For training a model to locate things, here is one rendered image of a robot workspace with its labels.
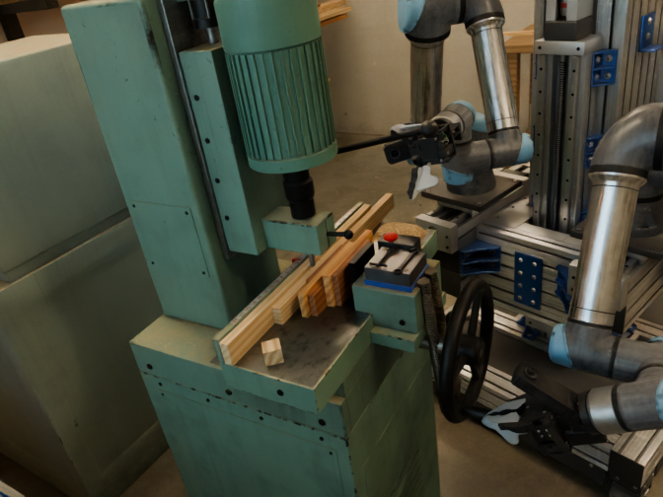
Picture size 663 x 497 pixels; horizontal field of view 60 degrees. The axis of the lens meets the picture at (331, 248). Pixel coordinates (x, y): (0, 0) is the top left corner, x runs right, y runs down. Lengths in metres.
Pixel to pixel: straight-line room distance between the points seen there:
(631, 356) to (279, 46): 0.78
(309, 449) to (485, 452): 0.95
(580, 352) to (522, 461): 1.01
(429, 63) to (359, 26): 3.33
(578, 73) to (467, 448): 1.23
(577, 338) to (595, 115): 0.80
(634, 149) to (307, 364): 0.68
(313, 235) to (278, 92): 0.30
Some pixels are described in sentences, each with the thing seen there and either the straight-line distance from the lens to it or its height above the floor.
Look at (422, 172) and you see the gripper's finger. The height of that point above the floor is 1.10.
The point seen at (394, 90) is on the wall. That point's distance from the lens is 4.86.
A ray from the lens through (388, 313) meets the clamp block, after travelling 1.13.
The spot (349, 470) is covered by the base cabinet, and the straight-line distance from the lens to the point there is 1.25.
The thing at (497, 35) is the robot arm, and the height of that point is 1.30.
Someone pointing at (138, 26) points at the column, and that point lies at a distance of 1.13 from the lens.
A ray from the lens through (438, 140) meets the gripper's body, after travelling 1.24.
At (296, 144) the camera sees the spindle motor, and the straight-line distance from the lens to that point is 1.04.
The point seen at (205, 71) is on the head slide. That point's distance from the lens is 1.11.
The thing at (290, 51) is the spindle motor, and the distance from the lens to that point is 1.01.
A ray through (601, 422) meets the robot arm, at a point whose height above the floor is 0.83.
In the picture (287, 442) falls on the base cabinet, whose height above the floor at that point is 0.64.
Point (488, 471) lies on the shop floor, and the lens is 2.04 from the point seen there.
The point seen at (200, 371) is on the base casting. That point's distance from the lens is 1.31.
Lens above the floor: 1.57
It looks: 28 degrees down
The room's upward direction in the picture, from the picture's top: 9 degrees counter-clockwise
